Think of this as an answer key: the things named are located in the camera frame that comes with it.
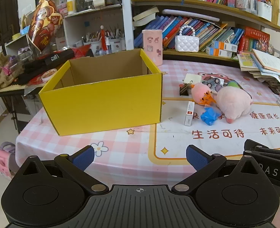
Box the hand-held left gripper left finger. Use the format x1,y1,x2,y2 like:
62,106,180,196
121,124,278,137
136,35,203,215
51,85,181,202
17,145,109,196

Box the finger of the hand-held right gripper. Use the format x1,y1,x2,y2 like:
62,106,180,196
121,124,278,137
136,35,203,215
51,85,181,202
244,139,280,153
243,150,280,160

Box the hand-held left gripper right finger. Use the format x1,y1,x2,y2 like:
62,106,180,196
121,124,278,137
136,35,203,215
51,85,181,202
172,144,264,195

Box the large pink plush toy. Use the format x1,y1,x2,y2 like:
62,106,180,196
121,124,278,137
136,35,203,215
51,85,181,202
216,86,253,124

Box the yellow cardboard box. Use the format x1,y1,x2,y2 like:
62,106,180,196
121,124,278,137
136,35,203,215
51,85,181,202
38,48,163,136

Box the small white red carton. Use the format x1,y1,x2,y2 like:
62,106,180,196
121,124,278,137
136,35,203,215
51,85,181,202
184,101,195,126

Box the blue crumpled toy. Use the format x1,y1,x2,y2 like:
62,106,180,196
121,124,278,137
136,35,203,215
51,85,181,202
200,107,222,126

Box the pink printed tablecloth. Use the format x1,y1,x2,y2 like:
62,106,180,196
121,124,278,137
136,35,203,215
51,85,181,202
15,59,280,186

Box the orange plastic toy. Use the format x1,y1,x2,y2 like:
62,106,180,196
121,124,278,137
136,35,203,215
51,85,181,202
199,91,217,106

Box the mint green small toy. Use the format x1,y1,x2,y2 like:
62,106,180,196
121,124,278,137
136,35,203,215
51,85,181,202
226,81,240,91

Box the small pink plush toy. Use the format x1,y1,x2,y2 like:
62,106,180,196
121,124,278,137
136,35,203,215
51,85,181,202
191,83,213,105

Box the black binder clip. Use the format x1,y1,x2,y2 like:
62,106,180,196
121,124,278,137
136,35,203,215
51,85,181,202
179,83,193,97

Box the cream flash card stack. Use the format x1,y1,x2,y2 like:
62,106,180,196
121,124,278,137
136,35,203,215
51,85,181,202
183,73,202,86

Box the pink child's shoe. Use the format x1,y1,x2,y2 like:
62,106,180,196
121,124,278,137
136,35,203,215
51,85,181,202
0,141,17,180

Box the pile of open books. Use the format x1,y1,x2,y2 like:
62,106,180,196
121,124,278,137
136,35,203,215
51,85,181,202
237,49,280,93

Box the black side table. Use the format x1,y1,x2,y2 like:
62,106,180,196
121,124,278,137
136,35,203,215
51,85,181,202
0,85,43,136

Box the red printed packet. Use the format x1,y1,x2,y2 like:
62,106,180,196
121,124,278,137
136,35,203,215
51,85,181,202
27,68,59,86

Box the orange blue white carton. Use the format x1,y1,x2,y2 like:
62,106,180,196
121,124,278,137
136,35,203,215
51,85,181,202
211,40,238,52
206,46,233,58

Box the row of red books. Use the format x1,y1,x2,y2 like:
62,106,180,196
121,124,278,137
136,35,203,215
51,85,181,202
237,27,270,55

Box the black long case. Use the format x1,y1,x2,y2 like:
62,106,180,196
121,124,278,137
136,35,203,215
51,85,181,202
23,49,75,73

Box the red white doll figurine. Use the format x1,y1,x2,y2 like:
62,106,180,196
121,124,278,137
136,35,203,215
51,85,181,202
99,25,107,55

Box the pink sticker pen holder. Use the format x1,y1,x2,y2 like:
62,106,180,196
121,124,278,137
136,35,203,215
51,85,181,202
142,29,164,66

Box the cups of brushes and pens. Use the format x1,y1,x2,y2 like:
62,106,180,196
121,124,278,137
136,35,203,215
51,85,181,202
82,26,126,55

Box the row of colourful books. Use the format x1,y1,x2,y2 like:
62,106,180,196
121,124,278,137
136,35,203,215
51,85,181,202
134,15,244,53

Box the white storage shelf unit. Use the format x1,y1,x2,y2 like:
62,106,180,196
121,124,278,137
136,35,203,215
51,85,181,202
4,5,126,58

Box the red figure snack bag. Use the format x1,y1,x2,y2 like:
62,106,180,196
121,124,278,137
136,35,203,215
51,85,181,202
27,0,64,53

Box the pale long flat board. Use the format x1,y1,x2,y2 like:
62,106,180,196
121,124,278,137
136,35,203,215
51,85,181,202
162,9,220,22

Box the wooden curved bookshelf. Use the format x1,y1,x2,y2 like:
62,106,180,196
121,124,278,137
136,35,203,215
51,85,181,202
121,0,280,64

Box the white bottle yellow label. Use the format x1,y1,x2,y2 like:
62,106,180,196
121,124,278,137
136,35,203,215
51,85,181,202
66,0,77,15

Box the white quilted pearl-handle handbag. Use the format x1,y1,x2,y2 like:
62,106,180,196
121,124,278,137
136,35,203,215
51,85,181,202
175,25,199,53

